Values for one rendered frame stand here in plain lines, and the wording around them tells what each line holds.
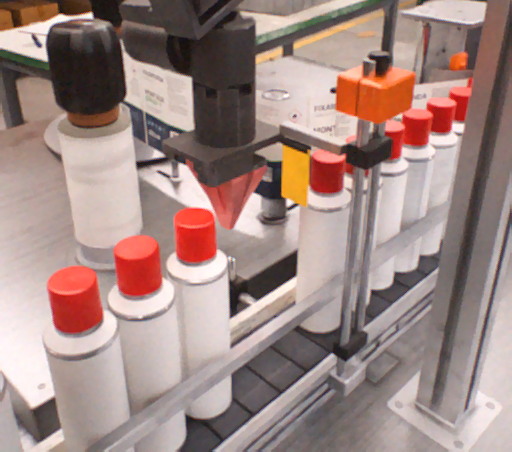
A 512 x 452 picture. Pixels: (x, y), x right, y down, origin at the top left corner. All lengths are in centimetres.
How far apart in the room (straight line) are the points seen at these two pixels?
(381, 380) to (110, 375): 35
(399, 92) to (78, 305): 27
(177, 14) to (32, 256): 46
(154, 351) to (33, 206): 52
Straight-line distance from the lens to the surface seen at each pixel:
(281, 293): 67
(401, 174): 67
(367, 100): 44
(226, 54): 51
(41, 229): 90
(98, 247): 77
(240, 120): 53
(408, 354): 75
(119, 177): 73
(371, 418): 67
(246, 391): 62
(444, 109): 73
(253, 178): 56
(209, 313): 51
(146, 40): 56
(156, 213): 90
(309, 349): 66
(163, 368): 50
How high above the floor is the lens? 133
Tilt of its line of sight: 29 degrees down
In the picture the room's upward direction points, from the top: straight up
